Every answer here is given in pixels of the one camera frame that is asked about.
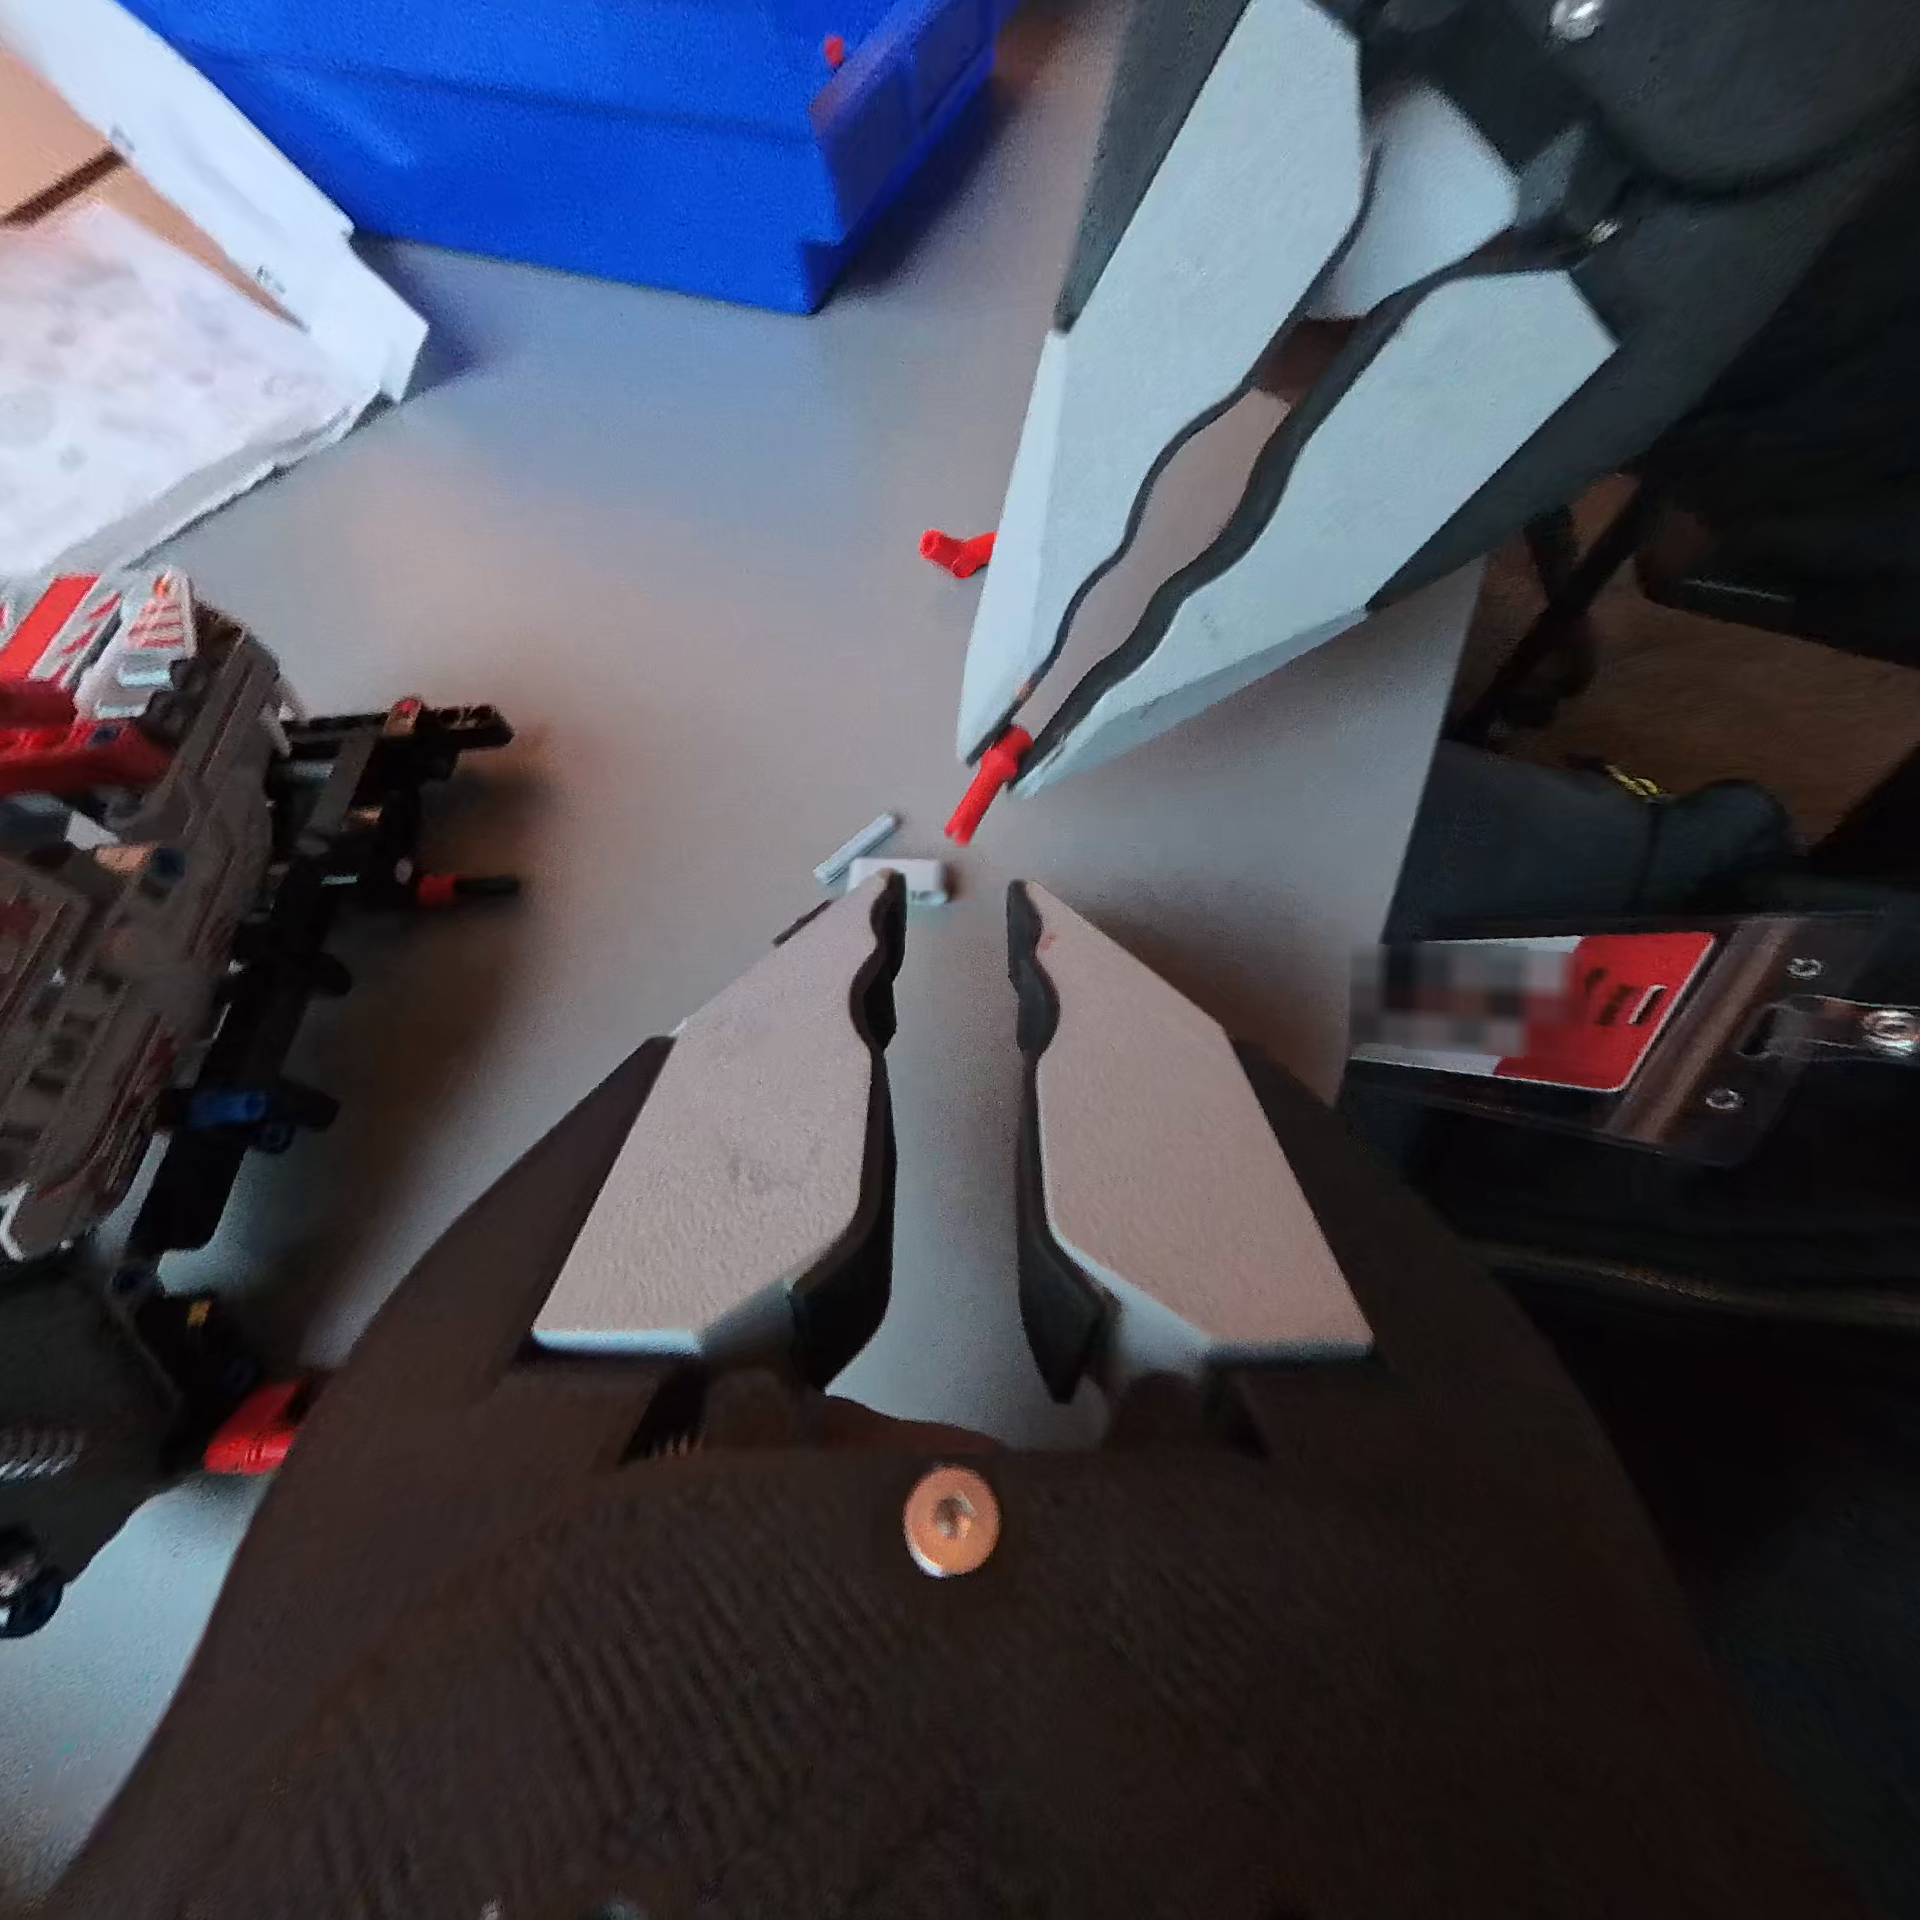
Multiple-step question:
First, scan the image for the plain white paper bag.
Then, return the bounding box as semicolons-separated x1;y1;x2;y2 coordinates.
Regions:
0;0;431;407

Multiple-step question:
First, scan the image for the black chair base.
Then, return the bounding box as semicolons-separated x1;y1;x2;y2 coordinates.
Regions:
1439;464;1681;751

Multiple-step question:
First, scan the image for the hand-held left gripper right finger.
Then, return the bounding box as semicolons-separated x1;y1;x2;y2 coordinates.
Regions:
1004;880;1378;1404

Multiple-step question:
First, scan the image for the long red lego pin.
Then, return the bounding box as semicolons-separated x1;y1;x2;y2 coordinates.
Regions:
944;724;1037;846

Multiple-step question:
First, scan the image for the light wooden board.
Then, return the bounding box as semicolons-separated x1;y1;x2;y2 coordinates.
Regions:
0;43;310;331

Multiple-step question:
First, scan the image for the blue plastic bin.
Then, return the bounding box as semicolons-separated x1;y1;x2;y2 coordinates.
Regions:
119;0;1022;318

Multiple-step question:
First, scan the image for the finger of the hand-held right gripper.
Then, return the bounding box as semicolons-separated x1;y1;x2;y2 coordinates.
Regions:
1015;254;1625;802
953;0;1379;763

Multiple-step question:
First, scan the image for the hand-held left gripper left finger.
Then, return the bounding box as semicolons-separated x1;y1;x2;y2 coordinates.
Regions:
527;872;909;1391

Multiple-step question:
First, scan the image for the printed white paper bag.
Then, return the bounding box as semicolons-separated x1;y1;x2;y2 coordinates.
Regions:
0;201;378;579

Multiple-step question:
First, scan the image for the clear badge holder red card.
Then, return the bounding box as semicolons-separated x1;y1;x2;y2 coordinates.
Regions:
1349;914;1920;1170

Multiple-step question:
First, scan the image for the red and white lego model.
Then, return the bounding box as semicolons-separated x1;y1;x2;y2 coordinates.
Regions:
0;565;523;1637

